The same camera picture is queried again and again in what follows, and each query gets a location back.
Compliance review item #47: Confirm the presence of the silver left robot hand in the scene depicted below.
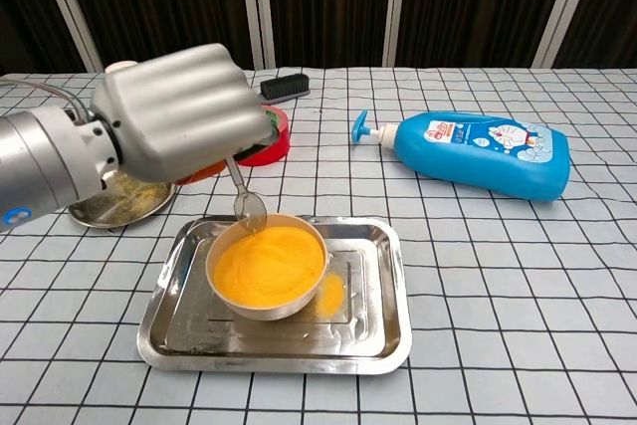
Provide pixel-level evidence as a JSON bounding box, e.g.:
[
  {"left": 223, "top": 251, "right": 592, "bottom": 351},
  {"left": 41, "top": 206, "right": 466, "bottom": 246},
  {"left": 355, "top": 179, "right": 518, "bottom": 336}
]
[{"left": 89, "top": 42, "right": 281, "bottom": 187}]

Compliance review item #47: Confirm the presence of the clear plastic spoon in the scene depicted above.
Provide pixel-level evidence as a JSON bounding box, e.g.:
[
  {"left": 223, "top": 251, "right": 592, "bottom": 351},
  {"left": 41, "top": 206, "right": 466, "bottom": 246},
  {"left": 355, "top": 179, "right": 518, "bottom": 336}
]
[{"left": 226, "top": 155, "right": 269, "bottom": 237}]

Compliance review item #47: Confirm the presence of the round steel plate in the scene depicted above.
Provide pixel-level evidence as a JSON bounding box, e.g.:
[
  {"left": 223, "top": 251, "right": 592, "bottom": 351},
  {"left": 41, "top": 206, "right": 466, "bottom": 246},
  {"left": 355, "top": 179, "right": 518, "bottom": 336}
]
[{"left": 68, "top": 170, "right": 177, "bottom": 230}]

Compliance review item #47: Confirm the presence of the orange-yellow powder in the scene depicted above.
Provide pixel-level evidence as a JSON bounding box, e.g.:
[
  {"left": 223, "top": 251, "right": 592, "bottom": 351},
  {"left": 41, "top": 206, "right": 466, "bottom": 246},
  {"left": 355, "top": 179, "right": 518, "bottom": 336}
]
[{"left": 212, "top": 225, "right": 325, "bottom": 310}]

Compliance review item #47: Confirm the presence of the bowl of orange powder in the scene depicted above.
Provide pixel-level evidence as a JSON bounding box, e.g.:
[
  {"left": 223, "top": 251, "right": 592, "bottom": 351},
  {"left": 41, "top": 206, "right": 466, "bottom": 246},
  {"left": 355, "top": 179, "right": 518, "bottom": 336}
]
[{"left": 205, "top": 212, "right": 330, "bottom": 322}]

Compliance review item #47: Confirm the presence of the red tape roll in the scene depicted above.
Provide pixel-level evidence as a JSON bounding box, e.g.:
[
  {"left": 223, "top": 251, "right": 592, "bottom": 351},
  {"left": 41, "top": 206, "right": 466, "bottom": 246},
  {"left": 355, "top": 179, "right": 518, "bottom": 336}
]
[{"left": 236, "top": 105, "right": 292, "bottom": 168}]

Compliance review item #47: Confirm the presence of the grey brush with black bristles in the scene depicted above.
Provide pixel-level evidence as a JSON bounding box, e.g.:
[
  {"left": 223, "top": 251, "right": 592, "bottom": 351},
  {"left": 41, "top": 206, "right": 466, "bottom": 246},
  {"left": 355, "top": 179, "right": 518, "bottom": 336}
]
[{"left": 258, "top": 73, "right": 312, "bottom": 107}]

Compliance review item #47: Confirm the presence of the rectangular steel tray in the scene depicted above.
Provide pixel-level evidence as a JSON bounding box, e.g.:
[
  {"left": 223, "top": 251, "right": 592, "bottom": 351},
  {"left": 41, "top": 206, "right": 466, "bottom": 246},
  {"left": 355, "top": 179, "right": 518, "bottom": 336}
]
[{"left": 136, "top": 215, "right": 414, "bottom": 375}]

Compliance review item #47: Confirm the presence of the blue pump detergent bottle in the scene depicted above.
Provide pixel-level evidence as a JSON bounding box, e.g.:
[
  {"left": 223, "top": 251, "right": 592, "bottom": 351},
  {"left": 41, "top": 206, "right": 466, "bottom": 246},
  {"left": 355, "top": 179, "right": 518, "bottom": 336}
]
[{"left": 351, "top": 109, "right": 571, "bottom": 204}]

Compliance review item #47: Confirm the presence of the white checked tablecloth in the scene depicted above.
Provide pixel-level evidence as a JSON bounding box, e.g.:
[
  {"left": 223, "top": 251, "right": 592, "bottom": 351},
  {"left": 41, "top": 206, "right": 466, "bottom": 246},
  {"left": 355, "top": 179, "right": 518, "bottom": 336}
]
[{"left": 0, "top": 66, "right": 637, "bottom": 425}]

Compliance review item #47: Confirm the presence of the left wrist cable bundle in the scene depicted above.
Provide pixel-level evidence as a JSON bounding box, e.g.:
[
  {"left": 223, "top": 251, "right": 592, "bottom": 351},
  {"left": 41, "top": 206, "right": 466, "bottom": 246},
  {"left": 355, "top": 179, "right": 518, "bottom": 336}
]
[{"left": 0, "top": 80, "right": 97, "bottom": 124}]

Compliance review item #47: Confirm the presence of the white partition frame post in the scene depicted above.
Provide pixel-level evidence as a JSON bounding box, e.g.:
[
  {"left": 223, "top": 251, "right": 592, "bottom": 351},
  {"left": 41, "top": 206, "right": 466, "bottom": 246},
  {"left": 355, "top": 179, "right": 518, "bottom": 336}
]
[
  {"left": 531, "top": 0, "right": 604, "bottom": 70},
  {"left": 32, "top": 0, "right": 105, "bottom": 74},
  {"left": 381, "top": 0, "right": 416, "bottom": 68},
  {"left": 238, "top": 0, "right": 278, "bottom": 71}
]

